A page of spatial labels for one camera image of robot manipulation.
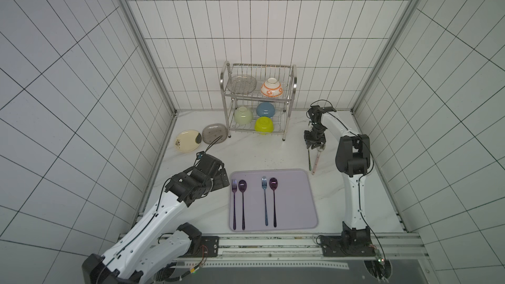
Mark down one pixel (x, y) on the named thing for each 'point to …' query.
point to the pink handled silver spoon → (321, 148)
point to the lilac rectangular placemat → (294, 203)
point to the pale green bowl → (242, 116)
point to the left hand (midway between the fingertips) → (212, 184)
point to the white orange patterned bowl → (271, 87)
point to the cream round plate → (185, 141)
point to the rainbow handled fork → (310, 167)
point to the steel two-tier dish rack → (257, 97)
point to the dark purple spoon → (273, 184)
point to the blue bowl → (265, 109)
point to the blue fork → (264, 179)
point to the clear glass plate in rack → (241, 84)
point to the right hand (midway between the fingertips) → (303, 144)
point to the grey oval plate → (212, 131)
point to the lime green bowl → (264, 125)
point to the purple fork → (234, 189)
